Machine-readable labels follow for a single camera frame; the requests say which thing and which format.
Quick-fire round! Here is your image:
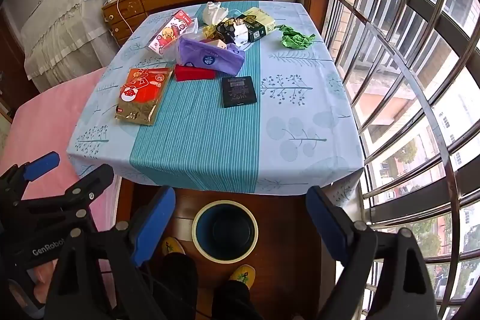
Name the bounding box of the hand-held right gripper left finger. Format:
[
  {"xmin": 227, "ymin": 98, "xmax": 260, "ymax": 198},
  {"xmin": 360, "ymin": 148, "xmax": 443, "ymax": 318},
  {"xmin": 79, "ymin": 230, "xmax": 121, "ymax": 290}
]
[{"xmin": 44, "ymin": 186, "xmax": 177, "ymax": 320}]

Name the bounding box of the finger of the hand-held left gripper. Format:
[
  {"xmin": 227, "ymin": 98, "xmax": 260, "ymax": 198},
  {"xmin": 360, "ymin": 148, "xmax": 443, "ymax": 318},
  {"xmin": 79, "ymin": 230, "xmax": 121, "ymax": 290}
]
[
  {"xmin": 0, "ymin": 151, "xmax": 61, "ymax": 209},
  {"xmin": 13, "ymin": 164, "xmax": 115, "ymax": 231}
]

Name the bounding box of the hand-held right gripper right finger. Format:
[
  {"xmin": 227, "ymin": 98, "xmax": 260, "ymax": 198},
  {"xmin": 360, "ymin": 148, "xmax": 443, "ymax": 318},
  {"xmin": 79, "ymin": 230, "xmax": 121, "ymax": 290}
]
[{"xmin": 305, "ymin": 186, "xmax": 439, "ymax": 320}]

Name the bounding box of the dark blue waste bin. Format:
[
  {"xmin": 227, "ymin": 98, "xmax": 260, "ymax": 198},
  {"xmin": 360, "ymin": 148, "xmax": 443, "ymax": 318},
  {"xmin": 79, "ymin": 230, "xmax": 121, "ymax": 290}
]
[{"xmin": 191, "ymin": 200, "xmax": 259, "ymax": 264}]

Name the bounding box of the red and gold snack bag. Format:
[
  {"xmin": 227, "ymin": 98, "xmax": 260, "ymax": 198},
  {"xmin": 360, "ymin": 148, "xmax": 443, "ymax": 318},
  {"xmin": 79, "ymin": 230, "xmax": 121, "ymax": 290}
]
[{"xmin": 114, "ymin": 67, "xmax": 175, "ymax": 126}]

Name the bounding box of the red box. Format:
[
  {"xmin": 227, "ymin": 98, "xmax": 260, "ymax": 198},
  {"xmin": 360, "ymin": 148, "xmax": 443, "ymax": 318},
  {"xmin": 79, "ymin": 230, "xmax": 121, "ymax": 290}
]
[{"xmin": 173, "ymin": 65, "xmax": 218, "ymax": 82}]

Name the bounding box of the black square box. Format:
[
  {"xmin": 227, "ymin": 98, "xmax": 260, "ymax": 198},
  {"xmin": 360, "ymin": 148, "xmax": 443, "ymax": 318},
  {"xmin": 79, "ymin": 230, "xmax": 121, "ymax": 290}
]
[{"xmin": 221, "ymin": 76, "xmax": 258, "ymax": 108}]

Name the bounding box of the pink cartoon print packet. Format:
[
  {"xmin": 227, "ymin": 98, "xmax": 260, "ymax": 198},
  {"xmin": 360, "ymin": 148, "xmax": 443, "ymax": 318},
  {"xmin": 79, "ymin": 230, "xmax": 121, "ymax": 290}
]
[{"xmin": 148, "ymin": 10, "xmax": 199, "ymax": 58}]

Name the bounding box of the purple tissue pack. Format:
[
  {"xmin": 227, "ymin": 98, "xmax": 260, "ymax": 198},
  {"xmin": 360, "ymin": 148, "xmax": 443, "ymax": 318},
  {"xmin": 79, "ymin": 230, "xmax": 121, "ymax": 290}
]
[{"xmin": 176, "ymin": 36, "xmax": 245, "ymax": 76}]

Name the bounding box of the mauve drink carton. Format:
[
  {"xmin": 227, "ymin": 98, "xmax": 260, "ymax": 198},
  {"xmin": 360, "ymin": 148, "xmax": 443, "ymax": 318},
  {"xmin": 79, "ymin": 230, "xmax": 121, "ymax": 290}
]
[{"xmin": 200, "ymin": 38, "xmax": 230, "ymax": 50}]

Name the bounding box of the green paper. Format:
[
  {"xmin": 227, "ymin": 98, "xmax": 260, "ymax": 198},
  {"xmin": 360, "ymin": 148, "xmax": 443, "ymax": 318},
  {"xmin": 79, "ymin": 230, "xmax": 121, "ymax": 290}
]
[{"xmin": 277, "ymin": 25, "xmax": 316, "ymax": 50}]

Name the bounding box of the black and gold wrapper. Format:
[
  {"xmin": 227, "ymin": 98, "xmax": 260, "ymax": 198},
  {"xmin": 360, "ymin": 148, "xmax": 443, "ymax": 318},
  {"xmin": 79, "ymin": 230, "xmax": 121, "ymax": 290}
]
[{"xmin": 215, "ymin": 18, "xmax": 239, "ymax": 43}]

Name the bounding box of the white and black printed packet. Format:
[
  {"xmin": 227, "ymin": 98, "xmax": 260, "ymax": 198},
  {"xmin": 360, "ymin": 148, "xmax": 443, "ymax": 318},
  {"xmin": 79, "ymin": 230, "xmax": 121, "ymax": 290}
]
[{"xmin": 232, "ymin": 22, "xmax": 249, "ymax": 46}]

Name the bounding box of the white tissue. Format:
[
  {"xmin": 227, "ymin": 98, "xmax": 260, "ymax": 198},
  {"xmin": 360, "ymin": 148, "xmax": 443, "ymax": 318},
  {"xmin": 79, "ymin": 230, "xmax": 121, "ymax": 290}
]
[{"xmin": 202, "ymin": 2, "xmax": 230, "ymax": 26}]

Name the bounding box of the pale yellow bag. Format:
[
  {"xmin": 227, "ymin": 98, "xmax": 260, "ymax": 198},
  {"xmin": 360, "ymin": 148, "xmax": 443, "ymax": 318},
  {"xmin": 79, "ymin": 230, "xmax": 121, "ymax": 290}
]
[{"xmin": 244, "ymin": 7, "xmax": 276, "ymax": 37}]

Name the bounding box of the yellow slipper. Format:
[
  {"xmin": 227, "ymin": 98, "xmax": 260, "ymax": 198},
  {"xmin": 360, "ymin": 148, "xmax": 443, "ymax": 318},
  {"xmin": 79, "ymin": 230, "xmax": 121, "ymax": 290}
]
[
  {"xmin": 162, "ymin": 237, "xmax": 186, "ymax": 257},
  {"xmin": 229, "ymin": 265, "xmax": 257, "ymax": 291}
]

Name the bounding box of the pink bed sheet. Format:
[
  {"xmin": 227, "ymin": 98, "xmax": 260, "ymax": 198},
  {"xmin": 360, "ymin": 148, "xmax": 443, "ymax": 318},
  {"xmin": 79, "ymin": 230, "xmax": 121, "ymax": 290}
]
[{"xmin": 0, "ymin": 67, "xmax": 124, "ymax": 279}]

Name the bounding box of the person's left leg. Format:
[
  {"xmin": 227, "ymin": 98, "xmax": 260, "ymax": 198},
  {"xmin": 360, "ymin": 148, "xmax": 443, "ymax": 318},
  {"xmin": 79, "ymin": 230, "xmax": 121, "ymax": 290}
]
[{"xmin": 148, "ymin": 252, "xmax": 199, "ymax": 320}]

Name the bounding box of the person's leg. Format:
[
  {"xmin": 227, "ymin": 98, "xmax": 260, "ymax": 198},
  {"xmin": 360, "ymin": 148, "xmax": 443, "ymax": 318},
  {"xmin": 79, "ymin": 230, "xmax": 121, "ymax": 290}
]
[
  {"xmin": 212, "ymin": 279, "xmax": 263, "ymax": 320},
  {"xmin": 148, "ymin": 252, "xmax": 199, "ymax": 320}
]

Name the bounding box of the light blue leaf print tablecloth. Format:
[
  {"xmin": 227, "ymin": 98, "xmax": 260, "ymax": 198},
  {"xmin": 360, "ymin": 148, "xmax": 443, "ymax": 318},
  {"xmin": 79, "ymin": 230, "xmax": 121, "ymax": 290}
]
[{"xmin": 67, "ymin": 1, "xmax": 365, "ymax": 208}]

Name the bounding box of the person's right leg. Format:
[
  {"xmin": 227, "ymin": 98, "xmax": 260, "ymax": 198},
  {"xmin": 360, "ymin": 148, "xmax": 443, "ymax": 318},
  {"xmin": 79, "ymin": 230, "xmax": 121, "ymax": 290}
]
[{"xmin": 212, "ymin": 279, "xmax": 263, "ymax": 320}]

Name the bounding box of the white lace cover cloth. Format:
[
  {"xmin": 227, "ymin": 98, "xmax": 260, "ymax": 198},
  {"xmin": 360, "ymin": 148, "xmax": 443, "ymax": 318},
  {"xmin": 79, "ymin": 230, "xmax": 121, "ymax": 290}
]
[{"xmin": 20, "ymin": 0, "xmax": 121, "ymax": 92}]

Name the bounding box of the window with metal grille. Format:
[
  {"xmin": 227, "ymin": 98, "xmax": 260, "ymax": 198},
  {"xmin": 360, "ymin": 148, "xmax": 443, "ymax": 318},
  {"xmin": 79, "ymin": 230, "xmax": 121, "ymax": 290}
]
[{"xmin": 322, "ymin": 0, "xmax": 480, "ymax": 320}]

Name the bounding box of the white power cable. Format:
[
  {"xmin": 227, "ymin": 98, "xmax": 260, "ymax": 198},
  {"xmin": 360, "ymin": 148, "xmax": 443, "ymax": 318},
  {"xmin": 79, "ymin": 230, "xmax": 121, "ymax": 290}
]
[{"xmin": 117, "ymin": 0, "xmax": 135, "ymax": 35}]

